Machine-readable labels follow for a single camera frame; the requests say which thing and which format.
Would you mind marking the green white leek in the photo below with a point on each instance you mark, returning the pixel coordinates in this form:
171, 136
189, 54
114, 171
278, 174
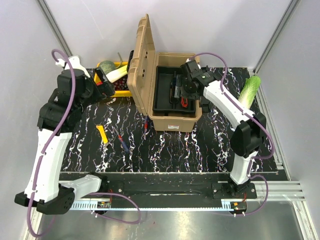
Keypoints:
117, 74

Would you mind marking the tan plastic tool box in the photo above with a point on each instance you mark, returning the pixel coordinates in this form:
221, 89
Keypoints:
142, 75

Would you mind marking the blue screwdriver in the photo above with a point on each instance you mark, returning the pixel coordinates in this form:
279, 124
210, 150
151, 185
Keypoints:
124, 145
145, 127

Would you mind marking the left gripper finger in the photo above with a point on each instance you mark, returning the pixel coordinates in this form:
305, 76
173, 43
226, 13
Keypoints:
101, 77
106, 89

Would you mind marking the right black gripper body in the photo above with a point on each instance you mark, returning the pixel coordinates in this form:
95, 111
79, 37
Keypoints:
186, 91

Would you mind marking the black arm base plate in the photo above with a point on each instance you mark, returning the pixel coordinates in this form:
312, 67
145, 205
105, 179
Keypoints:
173, 191

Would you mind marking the yellow plastic fruit tray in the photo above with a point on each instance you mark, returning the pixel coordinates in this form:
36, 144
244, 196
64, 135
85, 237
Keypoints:
125, 93

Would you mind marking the green netted melon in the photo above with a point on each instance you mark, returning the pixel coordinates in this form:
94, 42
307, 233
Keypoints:
107, 66

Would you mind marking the aluminium frame rail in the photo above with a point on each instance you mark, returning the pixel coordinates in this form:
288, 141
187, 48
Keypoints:
118, 202

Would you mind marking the red black utility knife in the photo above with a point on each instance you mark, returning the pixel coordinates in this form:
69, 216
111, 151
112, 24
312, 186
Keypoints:
184, 102

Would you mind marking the purple grape bunch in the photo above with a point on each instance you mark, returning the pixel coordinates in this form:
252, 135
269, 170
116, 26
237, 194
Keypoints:
121, 84

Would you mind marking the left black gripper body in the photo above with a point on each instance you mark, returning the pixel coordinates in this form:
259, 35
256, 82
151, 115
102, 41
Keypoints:
93, 94

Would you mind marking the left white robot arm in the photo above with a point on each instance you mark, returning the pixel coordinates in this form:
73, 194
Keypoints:
76, 90

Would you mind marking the black tool box tray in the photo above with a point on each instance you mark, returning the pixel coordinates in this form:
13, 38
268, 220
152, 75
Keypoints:
164, 101

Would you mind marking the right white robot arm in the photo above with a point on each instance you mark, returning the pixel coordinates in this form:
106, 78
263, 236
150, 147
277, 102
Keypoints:
248, 127

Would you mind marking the green napa cabbage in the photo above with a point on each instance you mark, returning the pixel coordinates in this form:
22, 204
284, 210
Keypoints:
249, 91

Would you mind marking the yellow utility knife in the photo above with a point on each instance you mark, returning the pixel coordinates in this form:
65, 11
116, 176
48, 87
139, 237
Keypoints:
103, 135

